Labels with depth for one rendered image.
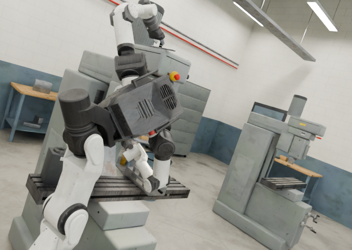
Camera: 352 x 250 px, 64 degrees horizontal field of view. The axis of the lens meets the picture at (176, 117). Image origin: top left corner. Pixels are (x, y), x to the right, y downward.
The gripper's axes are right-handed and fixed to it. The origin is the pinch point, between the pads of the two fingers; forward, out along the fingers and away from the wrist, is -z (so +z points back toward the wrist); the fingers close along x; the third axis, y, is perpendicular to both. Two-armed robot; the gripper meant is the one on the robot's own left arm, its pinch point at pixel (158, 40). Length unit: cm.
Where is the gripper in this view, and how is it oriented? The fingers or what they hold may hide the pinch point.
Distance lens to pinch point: 195.2
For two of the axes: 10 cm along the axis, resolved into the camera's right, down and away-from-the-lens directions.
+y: 5.4, -7.7, 3.5
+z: -2.9, -5.6, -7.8
